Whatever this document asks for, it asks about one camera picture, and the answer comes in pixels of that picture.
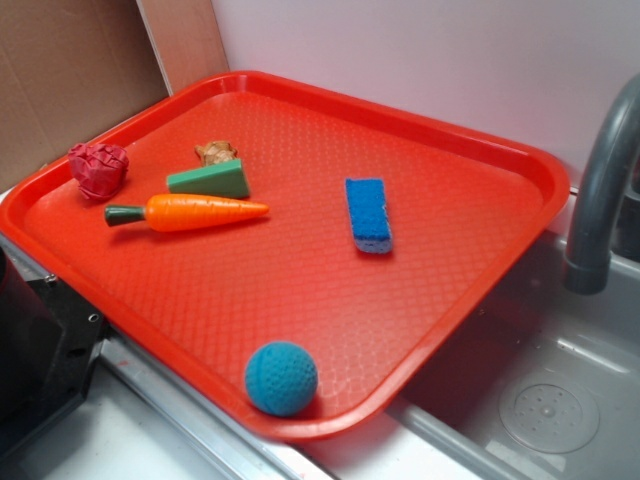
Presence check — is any grey toy faucet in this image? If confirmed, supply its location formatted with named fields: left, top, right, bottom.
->
left=563, top=76, right=639, bottom=295

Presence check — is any small brown toy figure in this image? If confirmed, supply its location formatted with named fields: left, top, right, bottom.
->
left=194, top=141, right=237, bottom=167

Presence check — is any orange toy carrot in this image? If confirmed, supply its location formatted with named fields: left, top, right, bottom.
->
left=104, top=194, right=269, bottom=232

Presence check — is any brown cardboard panel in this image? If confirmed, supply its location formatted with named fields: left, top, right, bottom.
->
left=1, top=1, right=167, bottom=190

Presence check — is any blue sponge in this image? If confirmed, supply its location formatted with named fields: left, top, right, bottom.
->
left=345, top=178, right=393, bottom=255

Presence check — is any red plastic tray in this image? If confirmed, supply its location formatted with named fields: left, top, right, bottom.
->
left=1, top=72, right=570, bottom=441

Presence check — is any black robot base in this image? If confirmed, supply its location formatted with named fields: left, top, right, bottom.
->
left=1, top=253, right=105, bottom=458

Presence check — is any crumpled red paper ball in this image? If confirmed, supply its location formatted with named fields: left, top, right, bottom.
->
left=67, top=143, right=129, bottom=201

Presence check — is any teal rubber ball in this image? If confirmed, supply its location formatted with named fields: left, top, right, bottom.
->
left=244, top=341, right=318, bottom=417

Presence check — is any grey toy sink basin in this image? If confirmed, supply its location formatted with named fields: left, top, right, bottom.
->
left=390, top=234, right=639, bottom=479

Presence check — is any green wedge block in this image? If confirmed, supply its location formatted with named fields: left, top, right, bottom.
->
left=166, top=159, right=250, bottom=199

